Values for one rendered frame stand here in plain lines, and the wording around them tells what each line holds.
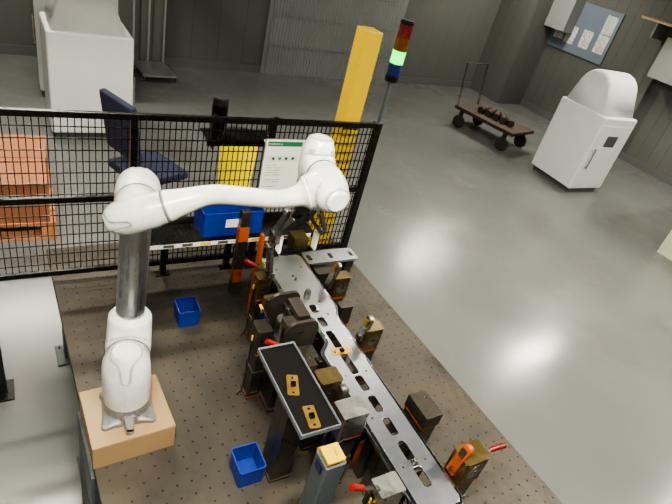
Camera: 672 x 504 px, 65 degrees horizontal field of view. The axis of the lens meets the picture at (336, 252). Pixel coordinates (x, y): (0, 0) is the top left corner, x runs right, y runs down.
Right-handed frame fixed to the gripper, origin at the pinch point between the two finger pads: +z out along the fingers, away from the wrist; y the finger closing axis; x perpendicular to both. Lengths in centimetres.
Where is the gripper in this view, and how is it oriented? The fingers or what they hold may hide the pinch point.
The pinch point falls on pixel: (296, 247)
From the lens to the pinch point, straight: 181.3
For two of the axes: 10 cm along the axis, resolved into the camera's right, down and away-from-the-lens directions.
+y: 8.6, -0.9, 5.0
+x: -4.5, -5.8, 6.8
